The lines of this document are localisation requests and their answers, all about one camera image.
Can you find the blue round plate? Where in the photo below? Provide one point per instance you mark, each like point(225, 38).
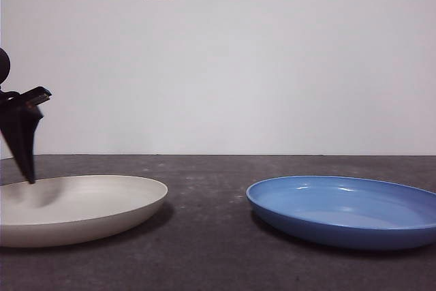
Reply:
point(340, 223)

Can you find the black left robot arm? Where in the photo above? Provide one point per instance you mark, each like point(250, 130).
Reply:
point(4, 66)

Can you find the white round plate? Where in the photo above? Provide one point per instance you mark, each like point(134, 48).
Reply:
point(88, 211)

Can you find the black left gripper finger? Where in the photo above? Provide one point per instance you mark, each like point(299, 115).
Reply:
point(29, 134)
point(8, 124)

